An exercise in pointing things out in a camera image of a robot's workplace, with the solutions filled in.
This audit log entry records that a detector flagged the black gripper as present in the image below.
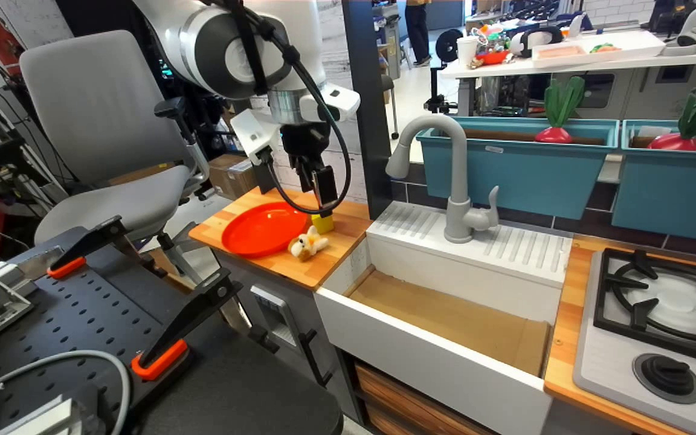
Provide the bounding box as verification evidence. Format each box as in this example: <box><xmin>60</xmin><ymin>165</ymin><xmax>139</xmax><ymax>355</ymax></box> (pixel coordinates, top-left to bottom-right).
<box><xmin>278</xmin><ymin>118</ymin><xmax>342</xmax><ymax>217</ymax></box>

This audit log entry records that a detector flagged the yellow toy block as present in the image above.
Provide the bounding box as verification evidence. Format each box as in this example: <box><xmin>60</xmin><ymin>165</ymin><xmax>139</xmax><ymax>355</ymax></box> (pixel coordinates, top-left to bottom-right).
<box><xmin>313</xmin><ymin>210</ymin><xmax>338</xmax><ymax>238</ymax></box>

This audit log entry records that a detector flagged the orange plate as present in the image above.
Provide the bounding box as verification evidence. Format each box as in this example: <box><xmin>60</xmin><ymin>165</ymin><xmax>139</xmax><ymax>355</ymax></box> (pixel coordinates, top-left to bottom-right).
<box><xmin>221</xmin><ymin>201</ymin><xmax>314</xmax><ymax>260</ymax></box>

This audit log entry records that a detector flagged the cream toy food piece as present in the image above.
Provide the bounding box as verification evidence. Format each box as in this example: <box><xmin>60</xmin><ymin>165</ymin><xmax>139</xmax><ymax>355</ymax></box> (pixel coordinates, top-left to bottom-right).
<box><xmin>288</xmin><ymin>226</ymin><xmax>331</xmax><ymax>263</ymax></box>

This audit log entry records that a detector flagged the cardboard box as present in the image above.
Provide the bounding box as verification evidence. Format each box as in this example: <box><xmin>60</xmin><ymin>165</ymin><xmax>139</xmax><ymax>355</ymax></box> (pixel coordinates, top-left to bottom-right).
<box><xmin>208</xmin><ymin>153</ymin><xmax>261</xmax><ymax>201</ymax></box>

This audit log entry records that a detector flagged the grey faucet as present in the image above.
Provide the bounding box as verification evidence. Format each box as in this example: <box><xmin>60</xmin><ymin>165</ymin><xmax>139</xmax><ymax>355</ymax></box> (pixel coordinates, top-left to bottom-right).
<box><xmin>385</xmin><ymin>111</ymin><xmax>504</xmax><ymax>248</ymax></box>

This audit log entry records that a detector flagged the large black orange clamp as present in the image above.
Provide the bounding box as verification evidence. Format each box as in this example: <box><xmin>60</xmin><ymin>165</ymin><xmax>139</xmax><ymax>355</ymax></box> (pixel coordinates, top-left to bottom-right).
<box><xmin>128</xmin><ymin>274</ymin><xmax>238</xmax><ymax>384</ymax></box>

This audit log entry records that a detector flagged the white toy sink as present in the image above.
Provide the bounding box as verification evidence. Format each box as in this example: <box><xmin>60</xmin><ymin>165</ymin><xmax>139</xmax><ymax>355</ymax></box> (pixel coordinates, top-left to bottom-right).
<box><xmin>313</xmin><ymin>198</ymin><xmax>576</xmax><ymax>435</ymax></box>

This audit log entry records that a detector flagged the white cup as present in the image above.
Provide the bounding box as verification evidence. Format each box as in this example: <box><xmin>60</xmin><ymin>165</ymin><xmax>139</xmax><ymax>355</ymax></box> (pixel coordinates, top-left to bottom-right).
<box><xmin>455</xmin><ymin>34</ymin><xmax>483</xmax><ymax>74</ymax></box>

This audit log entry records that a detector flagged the long teal planter box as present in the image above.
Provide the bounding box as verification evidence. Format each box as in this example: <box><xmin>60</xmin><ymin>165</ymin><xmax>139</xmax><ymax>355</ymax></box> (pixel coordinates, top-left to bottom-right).
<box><xmin>419</xmin><ymin>114</ymin><xmax>624</xmax><ymax>222</ymax></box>

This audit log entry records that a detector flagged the red bowl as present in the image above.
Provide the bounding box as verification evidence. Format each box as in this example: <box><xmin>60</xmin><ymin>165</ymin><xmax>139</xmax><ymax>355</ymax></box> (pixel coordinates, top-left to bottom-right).
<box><xmin>476</xmin><ymin>46</ymin><xmax>513</xmax><ymax>68</ymax></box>

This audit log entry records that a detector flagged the grey office chair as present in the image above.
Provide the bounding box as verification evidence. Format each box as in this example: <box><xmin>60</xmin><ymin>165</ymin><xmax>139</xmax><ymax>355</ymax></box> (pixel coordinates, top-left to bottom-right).
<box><xmin>17</xmin><ymin>30</ymin><xmax>216</xmax><ymax>248</ymax></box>

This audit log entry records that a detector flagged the wooden cabinet drawer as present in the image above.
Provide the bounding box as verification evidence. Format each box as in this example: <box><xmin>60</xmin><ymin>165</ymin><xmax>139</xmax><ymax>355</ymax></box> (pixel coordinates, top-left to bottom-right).
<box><xmin>353</xmin><ymin>360</ymin><xmax>498</xmax><ymax>435</ymax></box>

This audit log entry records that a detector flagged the small black orange clamp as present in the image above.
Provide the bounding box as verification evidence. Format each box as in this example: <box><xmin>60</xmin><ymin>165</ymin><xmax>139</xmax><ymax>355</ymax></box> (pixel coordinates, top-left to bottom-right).
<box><xmin>43</xmin><ymin>215</ymin><xmax>128</xmax><ymax>283</ymax></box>

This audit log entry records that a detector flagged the white background table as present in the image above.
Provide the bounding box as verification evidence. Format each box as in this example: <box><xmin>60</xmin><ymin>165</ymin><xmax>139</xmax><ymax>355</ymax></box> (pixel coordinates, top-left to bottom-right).
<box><xmin>442</xmin><ymin>48</ymin><xmax>696</xmax><ymax>118</ymax></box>

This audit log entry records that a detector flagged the black burner grate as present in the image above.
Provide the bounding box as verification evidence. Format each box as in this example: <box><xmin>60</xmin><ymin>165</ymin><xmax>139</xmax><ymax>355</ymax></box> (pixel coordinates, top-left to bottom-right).
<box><xmin>593</xmin><ymin>248</ymin><xmax>696</xmax><ymax>372</ymax></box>

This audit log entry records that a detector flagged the grey toy stove top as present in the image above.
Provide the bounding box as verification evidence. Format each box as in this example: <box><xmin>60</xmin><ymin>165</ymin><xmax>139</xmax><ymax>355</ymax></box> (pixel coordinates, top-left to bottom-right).
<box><xmin>574</xmin><ymin>244</ymin><xmax>696</xmax><ymax>435</ymax></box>

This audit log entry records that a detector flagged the black stove knob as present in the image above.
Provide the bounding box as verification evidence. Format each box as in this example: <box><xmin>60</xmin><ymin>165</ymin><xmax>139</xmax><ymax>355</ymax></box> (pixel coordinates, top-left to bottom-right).
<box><xmin>634</xmin><ymin>352</ymin><xmax>696</xmax><ymax>406</ymax></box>

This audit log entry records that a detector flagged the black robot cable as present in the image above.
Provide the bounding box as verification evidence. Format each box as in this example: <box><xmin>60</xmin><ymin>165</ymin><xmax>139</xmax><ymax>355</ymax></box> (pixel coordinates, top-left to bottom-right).
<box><xmin>216</xmin><ymin>0</ymin><xmax>356</xmax><ymax>217</ymax></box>

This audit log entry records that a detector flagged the black vertical post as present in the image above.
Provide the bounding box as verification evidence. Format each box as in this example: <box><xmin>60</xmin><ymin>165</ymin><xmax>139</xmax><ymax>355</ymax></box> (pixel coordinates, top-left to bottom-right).
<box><xmin>342</xmin><ymin>0</ymin><xmax>397</xmax><ymax>220</ymax></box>

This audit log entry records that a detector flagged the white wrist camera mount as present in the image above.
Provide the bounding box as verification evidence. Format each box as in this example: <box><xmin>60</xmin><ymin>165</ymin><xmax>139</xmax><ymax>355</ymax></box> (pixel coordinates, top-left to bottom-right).
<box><xmin>228</xmin><ymin>107</ymin><xmax>280</xmax><ymax>196</ymax></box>

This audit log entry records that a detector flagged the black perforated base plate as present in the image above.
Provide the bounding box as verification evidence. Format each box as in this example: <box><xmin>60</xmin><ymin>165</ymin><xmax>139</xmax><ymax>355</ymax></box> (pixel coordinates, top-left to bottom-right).
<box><xmin>0</xmin><ymin>239</ymin><xmax>344</xmax><ymax>435</ymax></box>

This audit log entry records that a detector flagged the grey cable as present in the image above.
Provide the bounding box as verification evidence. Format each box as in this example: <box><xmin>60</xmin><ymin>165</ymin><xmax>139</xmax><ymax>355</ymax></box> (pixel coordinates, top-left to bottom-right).
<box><xmin>0</xmin><ymin>349</ymin><xmax>135</xmax><ymax>435</ymax></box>

